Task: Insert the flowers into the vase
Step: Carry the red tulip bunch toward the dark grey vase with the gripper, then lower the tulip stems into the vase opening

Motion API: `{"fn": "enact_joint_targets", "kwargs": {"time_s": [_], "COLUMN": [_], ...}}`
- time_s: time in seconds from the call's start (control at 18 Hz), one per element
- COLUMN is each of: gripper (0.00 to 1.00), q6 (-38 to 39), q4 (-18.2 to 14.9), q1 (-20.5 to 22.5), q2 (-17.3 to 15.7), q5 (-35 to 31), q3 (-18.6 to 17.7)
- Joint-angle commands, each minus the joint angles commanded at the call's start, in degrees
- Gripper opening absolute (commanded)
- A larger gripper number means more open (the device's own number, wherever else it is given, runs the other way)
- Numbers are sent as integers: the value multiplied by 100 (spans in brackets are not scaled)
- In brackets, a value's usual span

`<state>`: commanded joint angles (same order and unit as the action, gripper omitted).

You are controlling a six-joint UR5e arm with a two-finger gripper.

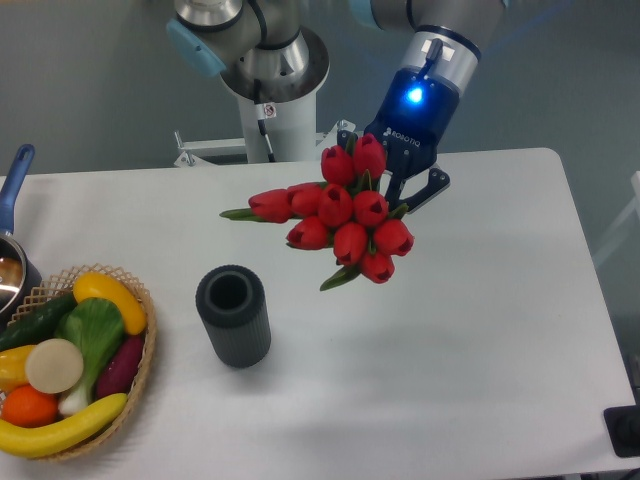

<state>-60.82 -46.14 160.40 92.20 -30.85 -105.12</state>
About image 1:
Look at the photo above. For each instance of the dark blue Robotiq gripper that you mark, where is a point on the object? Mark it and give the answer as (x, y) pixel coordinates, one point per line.
(411, 121)

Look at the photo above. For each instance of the red tulip bouquet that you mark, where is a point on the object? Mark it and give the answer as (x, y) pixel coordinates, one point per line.
(344, 212)

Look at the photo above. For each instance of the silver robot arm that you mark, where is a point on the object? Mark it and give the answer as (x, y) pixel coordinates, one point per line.
(274, 66)

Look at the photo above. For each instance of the dark grey ribbed vase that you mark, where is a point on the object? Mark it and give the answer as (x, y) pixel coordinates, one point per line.
(231, 303)

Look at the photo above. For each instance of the green bok choy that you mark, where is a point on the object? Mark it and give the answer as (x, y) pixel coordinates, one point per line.
(95, 326)

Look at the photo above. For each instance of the purple sweet potato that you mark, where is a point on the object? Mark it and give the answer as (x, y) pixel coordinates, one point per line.
(120, 372)

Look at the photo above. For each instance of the black device at table edge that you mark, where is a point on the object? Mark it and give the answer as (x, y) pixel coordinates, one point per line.
(623, 429)

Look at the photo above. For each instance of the woven wicker basket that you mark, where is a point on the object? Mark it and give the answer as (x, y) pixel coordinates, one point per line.
(62, 283)

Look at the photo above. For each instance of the dark green cucumber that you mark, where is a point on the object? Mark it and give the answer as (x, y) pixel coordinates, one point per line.
(39, 324)

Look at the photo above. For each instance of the beige round slice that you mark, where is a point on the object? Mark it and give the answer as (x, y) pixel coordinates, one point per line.
(54, 366)

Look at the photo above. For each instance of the yellow pepper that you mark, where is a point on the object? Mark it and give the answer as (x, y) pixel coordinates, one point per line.
(13, 367)

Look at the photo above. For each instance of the orange fruit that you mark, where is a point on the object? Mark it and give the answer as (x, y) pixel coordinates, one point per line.
(29, 408)

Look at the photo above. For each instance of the yellow banana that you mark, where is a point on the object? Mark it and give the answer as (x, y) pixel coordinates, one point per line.
(59, 436)

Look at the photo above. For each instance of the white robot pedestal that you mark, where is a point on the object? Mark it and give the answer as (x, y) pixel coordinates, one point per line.
(271, 132)

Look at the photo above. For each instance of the blue handled saucepan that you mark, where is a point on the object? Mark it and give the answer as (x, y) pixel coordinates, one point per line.
(18, 275)

